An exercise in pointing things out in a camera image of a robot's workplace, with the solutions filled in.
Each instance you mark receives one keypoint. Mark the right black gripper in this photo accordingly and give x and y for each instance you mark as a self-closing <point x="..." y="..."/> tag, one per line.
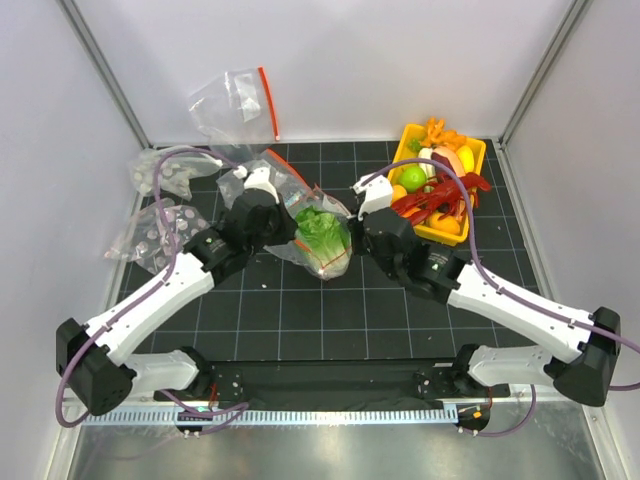
<point x="355" y="230"/>

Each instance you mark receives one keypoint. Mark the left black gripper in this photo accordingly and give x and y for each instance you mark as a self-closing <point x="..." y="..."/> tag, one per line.
<point x="287" y="224"/>

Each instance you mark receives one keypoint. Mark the toy small orange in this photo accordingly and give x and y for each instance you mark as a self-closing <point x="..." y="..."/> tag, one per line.
<point x="398" y="193"/>

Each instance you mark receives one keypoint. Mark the toy green lettuce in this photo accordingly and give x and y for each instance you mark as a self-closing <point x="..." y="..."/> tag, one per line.
<point x="323" y="242"/>

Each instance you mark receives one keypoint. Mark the clear bag orange zipper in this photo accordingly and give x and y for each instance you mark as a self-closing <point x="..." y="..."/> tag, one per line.
<point x="236" y="108"/>
<point x="323" y="202"/>
<point x="295" y="192"/>

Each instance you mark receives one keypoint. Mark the toy green apple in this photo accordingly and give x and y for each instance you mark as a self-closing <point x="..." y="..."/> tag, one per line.
<point x="412" y="178"/>

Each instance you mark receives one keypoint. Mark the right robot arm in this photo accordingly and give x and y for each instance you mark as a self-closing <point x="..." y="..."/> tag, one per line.
<point x="573" y="351"/>

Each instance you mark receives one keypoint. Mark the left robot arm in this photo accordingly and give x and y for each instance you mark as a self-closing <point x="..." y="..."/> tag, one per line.
<point x="150" y="320"/>

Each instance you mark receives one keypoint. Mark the bag of white discs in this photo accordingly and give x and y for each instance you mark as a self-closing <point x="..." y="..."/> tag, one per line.
<point x="175" y="174"/>

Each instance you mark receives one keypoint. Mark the bag of pink discs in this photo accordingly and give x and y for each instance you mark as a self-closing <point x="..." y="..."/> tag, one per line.
<point x="145" y="240"/>

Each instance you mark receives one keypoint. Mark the upright clear bag orange zipper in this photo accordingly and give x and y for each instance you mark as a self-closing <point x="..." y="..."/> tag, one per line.
<point x="236" y="108"/>

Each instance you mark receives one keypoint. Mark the black grid mat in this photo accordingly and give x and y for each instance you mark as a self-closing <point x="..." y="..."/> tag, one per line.
<point x="275" y="310"/>

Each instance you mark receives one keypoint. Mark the toy orange fruit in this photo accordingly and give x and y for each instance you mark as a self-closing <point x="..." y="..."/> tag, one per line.
<point x="443" y="223"/>

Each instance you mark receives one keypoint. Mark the toy red lobster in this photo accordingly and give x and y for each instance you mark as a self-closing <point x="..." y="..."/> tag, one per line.
<point x="445" y="191"/>

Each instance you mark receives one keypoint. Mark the yellow plastic tray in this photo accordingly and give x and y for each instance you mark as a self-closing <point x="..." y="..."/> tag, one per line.
<point x="478" y="147"/>

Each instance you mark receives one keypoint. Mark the toy white garlic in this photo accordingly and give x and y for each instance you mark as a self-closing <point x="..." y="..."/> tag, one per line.
<point x="425" y="153"/>

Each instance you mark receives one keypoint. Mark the small green toy sprig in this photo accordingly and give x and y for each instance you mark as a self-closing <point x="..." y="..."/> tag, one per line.
<point x="414" y="145"/>

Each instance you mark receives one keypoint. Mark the toy pink sausage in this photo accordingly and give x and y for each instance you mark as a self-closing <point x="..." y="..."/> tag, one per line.
<point x="453" y="159"/>

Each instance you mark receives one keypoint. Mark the toy orange coral piece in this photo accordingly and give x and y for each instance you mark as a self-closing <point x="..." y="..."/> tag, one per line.
<point x="438" y="135"/>

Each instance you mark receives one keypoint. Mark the toy yellow lemon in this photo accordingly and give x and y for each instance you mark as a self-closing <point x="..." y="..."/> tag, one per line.
<point x="466" y="157"/>

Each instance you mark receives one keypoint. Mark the black mounting plate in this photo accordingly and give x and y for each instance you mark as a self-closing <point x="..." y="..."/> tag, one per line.
<point x="335" y="384"/>

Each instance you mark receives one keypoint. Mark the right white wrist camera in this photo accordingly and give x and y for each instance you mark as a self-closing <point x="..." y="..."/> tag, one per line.
<point x="373" y="193"/>

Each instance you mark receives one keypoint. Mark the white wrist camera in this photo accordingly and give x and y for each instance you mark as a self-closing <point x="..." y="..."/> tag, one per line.
<point x="373" y="193"/>
<point x="260" y="179"/>

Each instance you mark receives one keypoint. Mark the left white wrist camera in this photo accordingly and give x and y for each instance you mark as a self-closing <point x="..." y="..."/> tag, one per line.
<point x="260" y="179"/>

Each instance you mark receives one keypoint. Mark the aluminium front rail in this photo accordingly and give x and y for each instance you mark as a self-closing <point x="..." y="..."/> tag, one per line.
<point x="333" y="385"/>

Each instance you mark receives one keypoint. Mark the left aluminium post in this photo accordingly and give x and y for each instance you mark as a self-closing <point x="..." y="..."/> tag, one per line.
<point x="84" y="34"/>

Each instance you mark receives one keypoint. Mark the aluminium post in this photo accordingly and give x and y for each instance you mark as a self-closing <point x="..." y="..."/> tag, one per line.
<point x="84" y="34"/>
<point x="559" y="41"/>

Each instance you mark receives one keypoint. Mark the right aluminium post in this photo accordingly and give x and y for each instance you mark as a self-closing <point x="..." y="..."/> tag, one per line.
<point x="559" y="41"/>

